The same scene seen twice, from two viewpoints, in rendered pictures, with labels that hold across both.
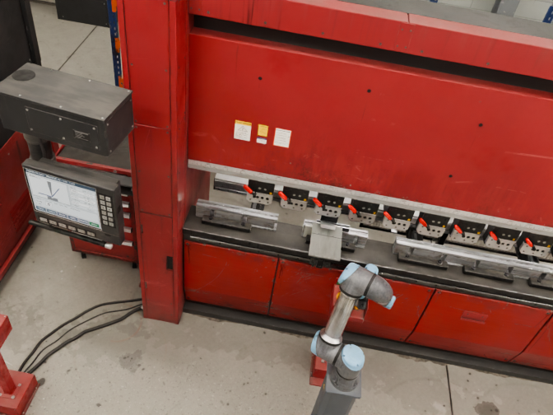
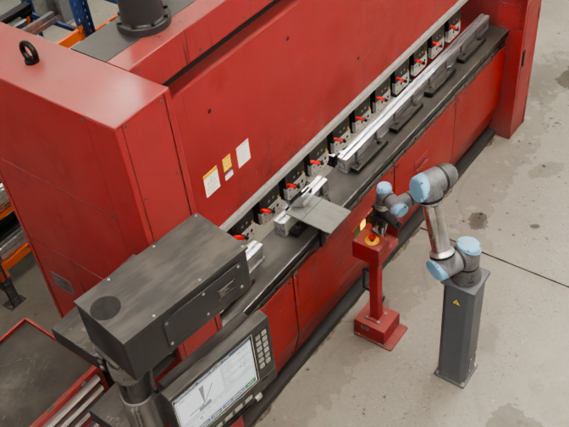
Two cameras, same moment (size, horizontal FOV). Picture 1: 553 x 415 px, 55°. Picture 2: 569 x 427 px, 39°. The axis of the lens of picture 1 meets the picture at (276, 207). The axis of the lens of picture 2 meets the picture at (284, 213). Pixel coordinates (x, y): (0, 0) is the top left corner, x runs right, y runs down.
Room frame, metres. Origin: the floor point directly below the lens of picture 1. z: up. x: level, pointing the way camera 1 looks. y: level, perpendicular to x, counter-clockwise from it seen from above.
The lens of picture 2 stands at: (0.43, 2.01, 3.75)
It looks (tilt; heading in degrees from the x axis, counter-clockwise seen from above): 44 degrees down; 310
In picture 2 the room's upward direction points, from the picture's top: 7 degrees counter-clockwise
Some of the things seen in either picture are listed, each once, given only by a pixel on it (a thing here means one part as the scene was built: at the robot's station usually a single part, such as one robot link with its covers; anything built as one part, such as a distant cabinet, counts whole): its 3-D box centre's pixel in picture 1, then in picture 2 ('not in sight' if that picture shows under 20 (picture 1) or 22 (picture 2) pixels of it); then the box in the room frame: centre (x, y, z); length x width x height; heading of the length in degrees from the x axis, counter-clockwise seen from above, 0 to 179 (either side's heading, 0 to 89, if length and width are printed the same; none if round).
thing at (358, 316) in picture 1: (349, 300); (375, 238); (1.93, -0.51, 0.75); 0.20 x 0.16 x 0.18; 89
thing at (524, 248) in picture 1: (536, 240); (414, 57); (2.25, -1.49, 1.18); 0.15 x 0.09 x 0.17; 88
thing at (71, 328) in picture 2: not in sight; (120, 310); (2.05, 0.99, 1.66); 0.40 x 0.24 x 0.07; 88
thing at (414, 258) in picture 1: (422, 261); (369, 155); (2.21, -0.92, 0.89); 0.30 x 0.05 x 0.03; 88
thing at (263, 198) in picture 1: (261, 188); (237, 227); (2.29, 0.11, 1.18); 0.15 x 0.09 x 0.17; 88
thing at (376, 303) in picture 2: not in sight; (375, 284); (1.93, -0.51, 0.39); 0.05 x 0.05 x 0.54; 89
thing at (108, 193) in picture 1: (79, 198); (217, 379); (1.73, 0.92, 1.42); 0.45 x 0.12 x 0.36; 81
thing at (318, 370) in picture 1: (327, 366); (380, 324); (1.90, -0.51, 0.06); 0.25 x 0.20 x 0.12; 179
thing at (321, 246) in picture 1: (326, 241); (318, 213); (2.14, -0.32, 1.00); 0.26 x 0.18 x 0.01; 178
